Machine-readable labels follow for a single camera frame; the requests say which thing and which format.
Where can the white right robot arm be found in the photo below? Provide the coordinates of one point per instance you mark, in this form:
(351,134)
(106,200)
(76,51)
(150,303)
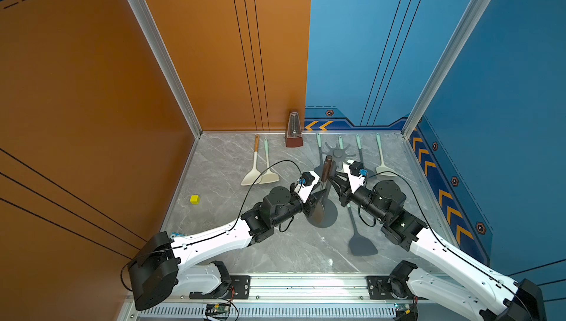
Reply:
(476,292)

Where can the cream spatula mint handle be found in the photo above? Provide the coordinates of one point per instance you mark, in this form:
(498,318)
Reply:
(383,169)

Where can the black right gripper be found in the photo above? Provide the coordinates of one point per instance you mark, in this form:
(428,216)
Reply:
(345,192)

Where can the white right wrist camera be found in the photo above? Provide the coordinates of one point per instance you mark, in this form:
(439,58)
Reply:
(356,174)

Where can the grey turner mint handle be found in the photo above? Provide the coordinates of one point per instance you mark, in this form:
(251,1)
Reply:
(360,150)

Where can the red wooden metronome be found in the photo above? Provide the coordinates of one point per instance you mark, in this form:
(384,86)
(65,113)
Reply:
(293,134)

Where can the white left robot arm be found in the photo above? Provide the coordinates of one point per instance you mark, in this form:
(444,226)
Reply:
(166,264)

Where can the grey kitchen utensil rack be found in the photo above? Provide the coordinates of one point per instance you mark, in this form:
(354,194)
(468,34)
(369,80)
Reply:
(339,157)

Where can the green circuit board left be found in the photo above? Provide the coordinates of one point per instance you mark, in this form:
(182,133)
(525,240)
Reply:
(217,311)

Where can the cream slotted turner mint handle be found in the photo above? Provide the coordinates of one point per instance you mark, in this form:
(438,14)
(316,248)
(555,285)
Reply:
(268,176)

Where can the brown wooden handle utensil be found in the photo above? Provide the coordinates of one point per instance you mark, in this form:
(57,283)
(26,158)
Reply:
(253,176)

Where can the small yellow cube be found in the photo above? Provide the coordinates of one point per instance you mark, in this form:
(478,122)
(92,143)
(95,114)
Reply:
(194,199)

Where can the aluminium corner post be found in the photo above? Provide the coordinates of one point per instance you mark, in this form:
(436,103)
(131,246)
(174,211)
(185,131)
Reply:
(467,23)
(153,37)

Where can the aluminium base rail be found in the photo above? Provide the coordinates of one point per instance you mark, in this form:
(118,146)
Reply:
(296,297)

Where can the green circuit board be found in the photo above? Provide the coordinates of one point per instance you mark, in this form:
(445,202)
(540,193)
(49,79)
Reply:
(406,312)
(217,311)

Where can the steel ladle dark brown handle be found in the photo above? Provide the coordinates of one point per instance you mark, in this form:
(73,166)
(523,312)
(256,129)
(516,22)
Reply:
(317,221)

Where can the green circuit board right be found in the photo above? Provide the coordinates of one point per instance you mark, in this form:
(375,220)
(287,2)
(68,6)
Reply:
(406,312)

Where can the aluminium corner post left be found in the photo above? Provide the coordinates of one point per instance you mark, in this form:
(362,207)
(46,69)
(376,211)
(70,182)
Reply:
(153,37)

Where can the aluminium corner post right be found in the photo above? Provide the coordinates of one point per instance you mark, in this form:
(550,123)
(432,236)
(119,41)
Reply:
(467,23)

